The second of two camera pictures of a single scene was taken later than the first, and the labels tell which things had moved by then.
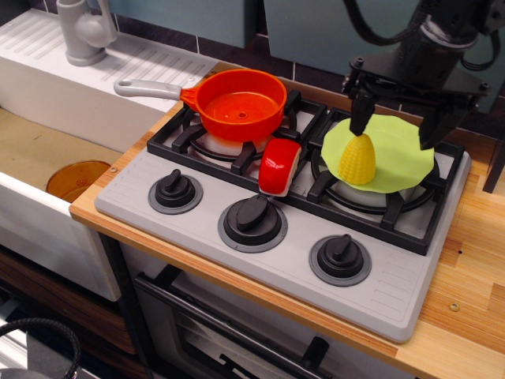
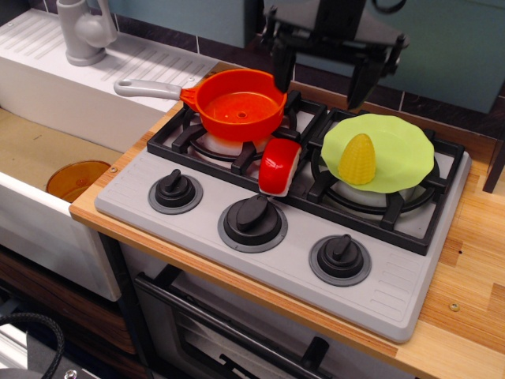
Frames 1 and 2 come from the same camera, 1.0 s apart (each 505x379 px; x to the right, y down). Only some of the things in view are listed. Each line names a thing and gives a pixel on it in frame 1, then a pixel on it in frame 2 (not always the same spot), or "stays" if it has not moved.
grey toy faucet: [86, 35] stays
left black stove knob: [175, 194] stays
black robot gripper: [424, 66] -> [352, 28]
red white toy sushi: [278, 161] stays
